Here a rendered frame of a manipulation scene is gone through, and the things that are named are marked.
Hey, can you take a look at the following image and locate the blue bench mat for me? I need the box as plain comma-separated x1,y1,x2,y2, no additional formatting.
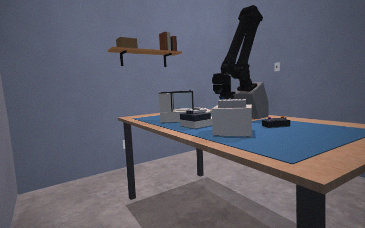
133,115,365,164

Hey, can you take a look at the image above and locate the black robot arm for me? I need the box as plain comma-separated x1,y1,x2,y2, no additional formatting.
212,5,263,94

